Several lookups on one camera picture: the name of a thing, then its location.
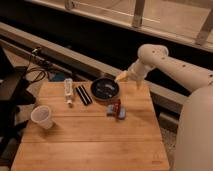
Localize translucent plastic cup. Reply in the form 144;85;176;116
30;105;53;129

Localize clear small plastic bottle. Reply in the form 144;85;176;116
64;78;73;106

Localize wooden table board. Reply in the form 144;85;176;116
11;82;169;171

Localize black cables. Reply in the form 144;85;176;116
25;49;56;83

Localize dark ceramic bowl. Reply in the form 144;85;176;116
90;78;120;101

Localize blue object behind table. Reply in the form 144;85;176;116
50;74;65;82

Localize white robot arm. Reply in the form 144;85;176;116
116;44;213;171

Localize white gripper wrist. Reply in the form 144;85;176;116
115;61;149;88

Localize black rectangular bar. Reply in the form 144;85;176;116
76;85;92;106

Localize black stand on left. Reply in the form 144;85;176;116
0;46;36;162

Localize blue and red toy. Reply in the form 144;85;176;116
106;99;126;120

